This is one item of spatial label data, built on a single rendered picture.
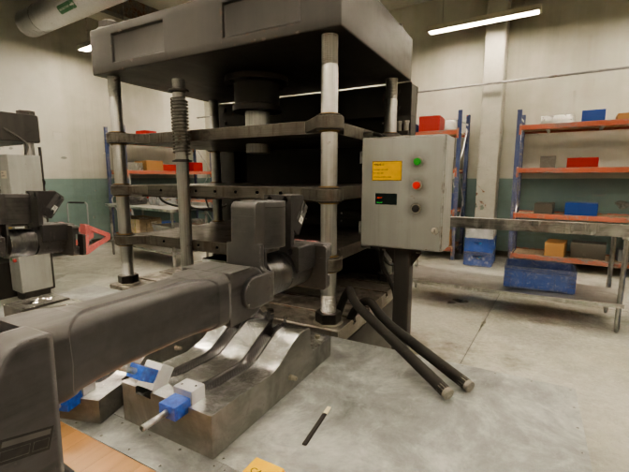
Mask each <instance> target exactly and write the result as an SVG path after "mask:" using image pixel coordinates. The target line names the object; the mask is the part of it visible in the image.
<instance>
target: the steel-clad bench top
mask: <svg viewBox="0 0 629 472"><path fill-rule="evenodd" d="M119 291H121V290H118V289H113V288H105V287H101V286H97V285H92V286H89V287H85V288H78V289H74V290H70V291H66V292H62V293H58V295H62V296H66V297H69V299H70V300H71V299H78V300H82V301H87V300H91V299H94V298H97V297H101V296H105V295H108V294H111V293H115V292H119ZM416 355H417V354H416ZM417 356H418V357H419V358H420V359H421V360H422V361H423V362H424V363H425V364H426V365H427V366H428V367H430V368H431V369H432V370H433V371H434V373H435V374H437V375H438V376H439V377H440V378H441V379H442V380H443V381H444V382H445V383H446V384H447V385H448V386H449V387H450V388H451V389H452V390H453V391H454V393H453V395H452V397H451V398H450V399H447V400H445V399H444V398H443V397H442V396H441V395H440V394H439V393H438V392H437V391H436V390H435V389H434V388H433V387H432V386H431V385H430V384H429V383H428V382H427V381H426V380H425V379H424V378H423V377H422V376H421V375H420V374H419V373H418V372H417V371H416V370H415V369H414V368H413V367H412V366H411V365H410V364H409V363H408V362H407V361H406V360H405V359H404V358H403V357H402V356H401V355H400V354H399V353H398V352H397V351H396V350H395V349H390V348H386V347H378V346H374V345H369V344H364V343H361V342H356V341H352V340H347V339H343V338H339V337H334V336H331V337H330V356H329V357H328V358H327V359H326V360H324V361H323V362H322V363H321V364H320V365H319V366H318V367H316V368H315V369H314V370H313V371H312V373H311V374H309V375H308V376H307V377H305V378H304V379H303V380H302V381H301V382H300V383H299V384H298V385H297V386H296V387H295V388H294V389H293V390H291V391H290V392H289V393H288V394H287V395H286V396H285V397H283V398H282V399H281V400H280V401H279V402H278V403H277V404H276V405H274V406H273V407H272V408H271V409H270V410H269V411H268V412H266V413H265V414H264V415H263V416H262V417H261V418H260V419H259V420H257V421H256V422H255V423H254V424H253V425H252V426H251V427H249V428H248V429H247V430H246V431H245V432H244V433H243V434H242V435H240V436H239V437H238V438H237V439H236V440H235V441H234V442H232V443H231V444H230V445H229V446H228V447H227V448H226V449H225V450H223V451H222V452H221V453H220V454H219V455H218V456H217V457H215V458H214V459H210V458H208V457H206V456H204V455H202V454H200V453H197V452H195V451H193V450H190V449H188V448H186V447H184V446H182V445H180V444H178V443H175V442H173V441H171V440H169V439H167V438H164V437H163V436H161V435H158V434H155V433H153V432H151V431H149V430H146V431H144V432H142V431H141V430H140V429H139V426H138V425H137V424H135V423H132V422H130V421H128V420H125V419H124V406H121V407H120V408H119V409H118V410H116V411H115V412H114V413H113V414H112V415H110V416H109V417H108V418H107V419H106V420H104V421H103V422H102V423H101V424H99V423H93V422H87V421H80V420H68V419H61V418H60V421H61V422H63V423H65V424H67V425H69V426H70V427H72V428H74V429H76V430H78V431H80V432H82V433H84V434H86V435H88V436H90V437H91V438H93V439H95V440H97V441H99V442H101V443H103V444H105V445H107V446H108V447H110V448H112V449H114V450H117V451H119V452H120V453H122V454H124V455H126V456H127V457H129V458H131V459H133V460H135V461H137V462H139V463H141V464H143V465H145V466H147V467H149V468H151V469H152V470H154V471H156V472H242V471H243V470H244V469H245V468H246V467H247V466H248V465H249V464H250V463H251V462H253V461H254V459H255V458H256V457H257V458H259V459H262V460H264V461H266V462H269V463H271V464H274V465H277V466H280V467H282V468H283V469H284V470H285V472H592V465H591V460H590V455H589V451H588V447H587V442H586V437H585V433H584V428H583V424H582V419H581V415H580V410H579V405H578V398H577V393H576V389H572V388H568V387H564V386H560V385H555V384H550V383H547V382H542V381H537V380H533V379H529V378H525V377H520V376H512V375H508V374H503V373H499V372H494V371H491V370H486V369H481V368H477V367H473V366H468V365H464V364H459V363H455V362H451V361H446V362H448V363H449V364H450V365H452V366H453V367H454V368H456V369H457V370H458V371H460V372H461V373H462V374H464V375H465V376H467V377H468V378H469V379H471V380H472V381H473V382H474V383H475V386H474V388H473V389H472V390H471V391H470V392H467V391H465V390H464V389H462V388H461V387H460V386H459V385H457V384H456V383H455V382H454V381H452V380H451V379H450V378H448V377H447V376H446V375H444V374H443V373H442V372H441V371H439V370H438V369H437V368H435V367H434V366H433V365H432V364H430V363H429V362H428V361H426V360H425V359H424V358H423V357H421V356H420V355H417ZM327 406H330V407H331V409H330V411H329V413H328V414H327V416H326V417H325V418H324V419H323V421H322V422H321V424H320V426H319V427H318V429H317V430H316V432H315V433H314V435H313V437H312V438H311V440H310V441H309V443H308V444H307V446H304V445H302V442H303V441H304V440H305V438H306V437H307V435H308V434H309V433H310V432H311V430H312V429H313V427H314V426H315V424H316V422H317V421H318V419H319V418H320V416H321V415H322V413H323V412H324V410H325V409H326V408H327Z"/></svg>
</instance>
